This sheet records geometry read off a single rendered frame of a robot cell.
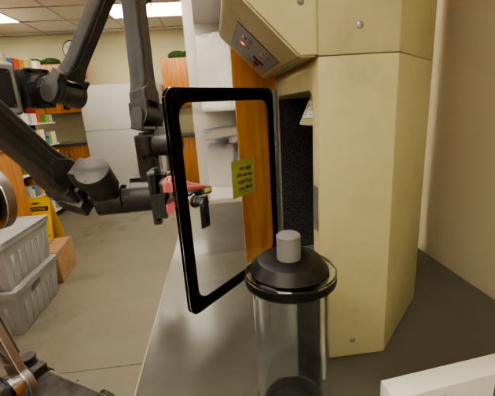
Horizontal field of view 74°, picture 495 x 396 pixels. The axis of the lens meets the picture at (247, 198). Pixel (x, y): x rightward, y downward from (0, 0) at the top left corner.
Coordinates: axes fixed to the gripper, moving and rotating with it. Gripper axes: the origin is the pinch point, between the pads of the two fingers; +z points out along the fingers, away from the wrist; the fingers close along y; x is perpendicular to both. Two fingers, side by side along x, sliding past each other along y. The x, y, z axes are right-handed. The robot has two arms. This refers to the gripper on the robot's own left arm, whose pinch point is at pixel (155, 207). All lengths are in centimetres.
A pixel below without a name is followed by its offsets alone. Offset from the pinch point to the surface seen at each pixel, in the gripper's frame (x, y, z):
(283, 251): -57, 24, -9
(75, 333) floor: 107, -84, 109
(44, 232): 160, -116, 56
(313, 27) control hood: -46, 32, -34
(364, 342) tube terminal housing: -46, 40, 14
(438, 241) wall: -13, 75, 13
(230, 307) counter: -27.9, 18.2, 16.4
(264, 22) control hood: -46, 26, -35
